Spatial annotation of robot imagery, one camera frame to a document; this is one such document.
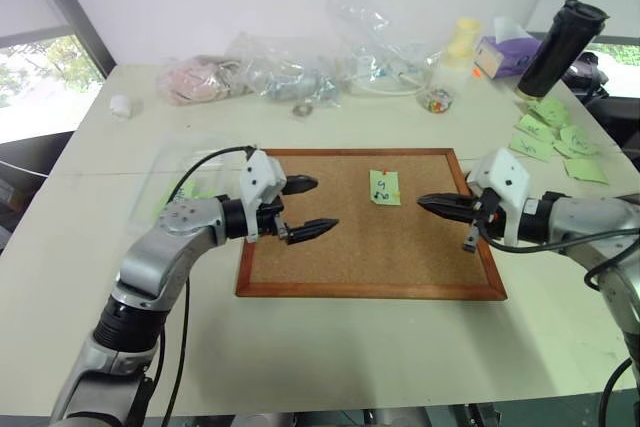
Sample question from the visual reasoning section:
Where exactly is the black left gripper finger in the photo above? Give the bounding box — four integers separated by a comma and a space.
283, 174, 320, 197
286, 218, 342, 247

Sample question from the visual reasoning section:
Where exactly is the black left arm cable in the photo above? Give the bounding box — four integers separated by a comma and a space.
148, 145, 261, 427

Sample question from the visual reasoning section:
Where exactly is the dark window frame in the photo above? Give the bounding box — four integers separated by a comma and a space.
18, 0, 119, 81

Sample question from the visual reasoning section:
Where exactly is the green sticky note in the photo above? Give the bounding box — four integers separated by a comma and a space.
368, 169, 403, 208

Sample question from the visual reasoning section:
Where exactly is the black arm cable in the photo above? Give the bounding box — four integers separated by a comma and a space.
482, 226, 640, 427
148, 145, 261, 427

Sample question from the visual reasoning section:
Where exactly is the white cord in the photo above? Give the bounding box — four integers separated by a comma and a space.
348, 70, 432, 97

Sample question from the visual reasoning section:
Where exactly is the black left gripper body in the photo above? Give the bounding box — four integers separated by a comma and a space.
257, 190, 294, 247

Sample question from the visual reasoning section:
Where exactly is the pale yellow plastic bottle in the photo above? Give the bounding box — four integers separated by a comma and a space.
438, 16, 485, 94

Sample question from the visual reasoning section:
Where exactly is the flat clear plastic sleeve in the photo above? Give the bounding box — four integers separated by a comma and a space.
127, 130, 262, 236

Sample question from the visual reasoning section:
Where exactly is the small white cap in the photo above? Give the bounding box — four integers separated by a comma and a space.
109, 93, 134, 124

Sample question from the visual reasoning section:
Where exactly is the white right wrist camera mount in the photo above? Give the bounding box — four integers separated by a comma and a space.
472, 148, 532, 248

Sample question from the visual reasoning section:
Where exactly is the clear bag with grey contents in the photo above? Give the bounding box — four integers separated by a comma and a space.
223, 32, 351, 104

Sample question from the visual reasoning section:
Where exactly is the black travel tumbler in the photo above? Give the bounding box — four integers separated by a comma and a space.
516, 0, 613, 100

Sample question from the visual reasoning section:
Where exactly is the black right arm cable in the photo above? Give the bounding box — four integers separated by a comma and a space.
482, 226, 640, 427

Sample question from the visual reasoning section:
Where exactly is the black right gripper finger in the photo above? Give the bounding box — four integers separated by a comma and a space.
416, 192, 474, 209
424, 205, 474, 222

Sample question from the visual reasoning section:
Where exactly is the pink filled plastic bag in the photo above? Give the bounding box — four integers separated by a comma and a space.
155, 53, 254, 108

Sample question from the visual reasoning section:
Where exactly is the wood framed cork board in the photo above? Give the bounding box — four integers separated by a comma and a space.
235, 147, 508, 301

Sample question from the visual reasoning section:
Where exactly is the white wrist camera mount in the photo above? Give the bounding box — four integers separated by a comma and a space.
472, 148, 532, 248
238, 148, 288, 243

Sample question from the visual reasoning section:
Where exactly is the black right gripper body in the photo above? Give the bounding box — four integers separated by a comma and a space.
461, 186, 502, 254

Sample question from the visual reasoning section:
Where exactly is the dark furniture beside table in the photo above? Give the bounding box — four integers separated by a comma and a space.
0, 130, 77, 254

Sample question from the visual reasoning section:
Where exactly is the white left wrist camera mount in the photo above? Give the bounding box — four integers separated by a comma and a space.
238, 148, 288, 243

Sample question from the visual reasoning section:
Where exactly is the purple tissue box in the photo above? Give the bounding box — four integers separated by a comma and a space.
471, 16, 544, 80

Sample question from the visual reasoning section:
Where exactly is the crumpled clear plastic bag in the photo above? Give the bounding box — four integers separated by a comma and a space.
325, 0, 444, 98

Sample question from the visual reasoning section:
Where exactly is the clear jar of pushpins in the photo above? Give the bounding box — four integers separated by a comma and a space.
416, 86, 459, 115

